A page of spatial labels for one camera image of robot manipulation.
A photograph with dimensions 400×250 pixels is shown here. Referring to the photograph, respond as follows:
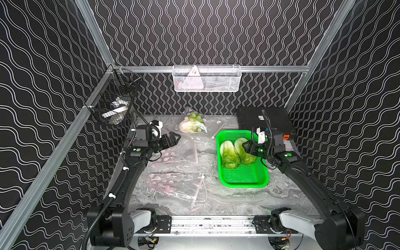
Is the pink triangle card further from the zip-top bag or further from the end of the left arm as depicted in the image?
the zip-top bag

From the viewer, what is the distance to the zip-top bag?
78 centimetres

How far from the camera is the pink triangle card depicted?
90 cm

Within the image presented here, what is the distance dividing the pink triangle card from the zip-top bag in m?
0.51
